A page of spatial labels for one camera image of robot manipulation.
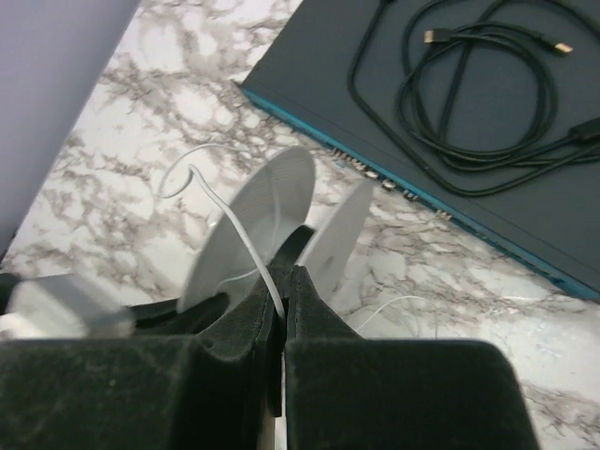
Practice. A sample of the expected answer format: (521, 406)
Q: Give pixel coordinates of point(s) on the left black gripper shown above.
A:
(157, 319)

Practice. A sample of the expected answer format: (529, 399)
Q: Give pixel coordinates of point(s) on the grey cable spool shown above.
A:
(271, 206)

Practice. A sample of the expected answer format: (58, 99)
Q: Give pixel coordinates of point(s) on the dark network switch box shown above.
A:
(485, 111)

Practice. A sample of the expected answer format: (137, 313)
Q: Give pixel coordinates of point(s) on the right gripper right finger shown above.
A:
(344, 391)

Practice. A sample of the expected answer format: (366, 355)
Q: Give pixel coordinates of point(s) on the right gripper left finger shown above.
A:
(218, 389)

